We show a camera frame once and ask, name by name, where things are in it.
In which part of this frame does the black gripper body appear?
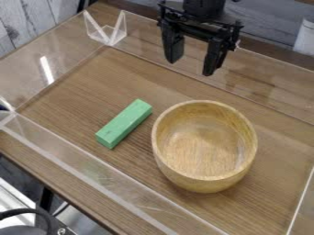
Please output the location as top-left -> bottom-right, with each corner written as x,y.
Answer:
156,2 -> 244,49

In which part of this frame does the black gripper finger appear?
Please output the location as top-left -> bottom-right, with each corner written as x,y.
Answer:
160,21 -> 186,63
202,38 -> 228,76

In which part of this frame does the green rectangular block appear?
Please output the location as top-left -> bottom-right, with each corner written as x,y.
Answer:
96,99 -> 152,149

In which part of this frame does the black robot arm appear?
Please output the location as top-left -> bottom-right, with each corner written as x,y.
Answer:
156,0 -> 244,76

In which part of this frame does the light brown wooden bowl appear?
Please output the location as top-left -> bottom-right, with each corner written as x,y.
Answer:
151,100 -> 258,194

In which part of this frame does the clear acrylic tray enclosure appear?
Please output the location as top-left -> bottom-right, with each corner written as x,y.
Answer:
0,6 -> 314,235

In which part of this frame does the black metal bracket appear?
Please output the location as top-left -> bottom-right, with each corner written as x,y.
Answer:
35,208 -> 77,235

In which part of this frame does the black cable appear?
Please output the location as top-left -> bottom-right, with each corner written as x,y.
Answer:
0,207 -> 53,235

